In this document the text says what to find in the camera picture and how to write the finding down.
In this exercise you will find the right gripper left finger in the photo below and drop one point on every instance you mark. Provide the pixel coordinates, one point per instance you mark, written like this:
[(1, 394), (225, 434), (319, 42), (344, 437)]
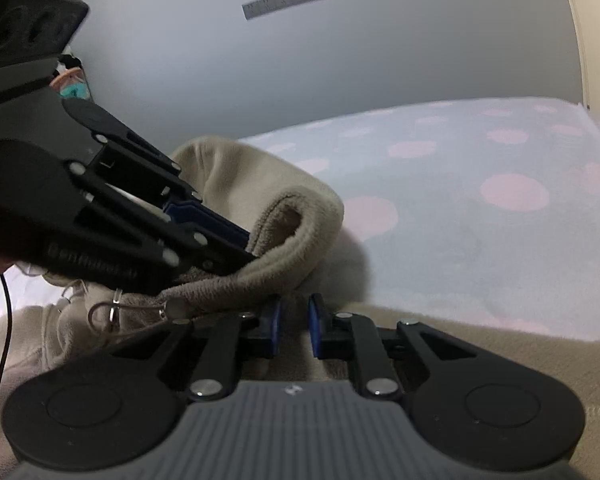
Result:
[(263, 335)]

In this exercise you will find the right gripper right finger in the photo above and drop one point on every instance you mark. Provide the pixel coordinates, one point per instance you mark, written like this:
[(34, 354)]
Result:
[(330, 331)]

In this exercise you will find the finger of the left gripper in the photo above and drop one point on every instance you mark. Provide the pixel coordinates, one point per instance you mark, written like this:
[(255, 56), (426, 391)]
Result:
[(191, 216), (204, 251)]

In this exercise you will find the beige fleece garment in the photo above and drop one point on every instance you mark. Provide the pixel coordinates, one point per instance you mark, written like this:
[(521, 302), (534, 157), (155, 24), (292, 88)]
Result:
[(293, 220)]

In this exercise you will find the polka dot bed sheet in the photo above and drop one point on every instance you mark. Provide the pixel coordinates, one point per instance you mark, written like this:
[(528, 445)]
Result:
[(483, 211)]

